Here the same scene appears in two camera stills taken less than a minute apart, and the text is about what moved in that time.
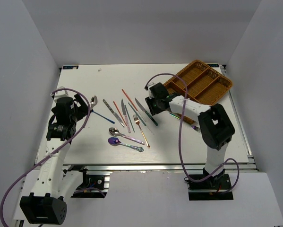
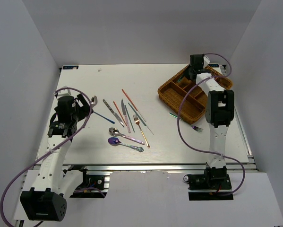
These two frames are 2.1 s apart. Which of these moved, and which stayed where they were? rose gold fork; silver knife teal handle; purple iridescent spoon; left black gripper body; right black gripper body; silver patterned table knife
Moved: right black gripper body; silver knife teal handle
Stayed: left black gripper body; silver patterned table knife; rose gold fork; purple iridescent spoon
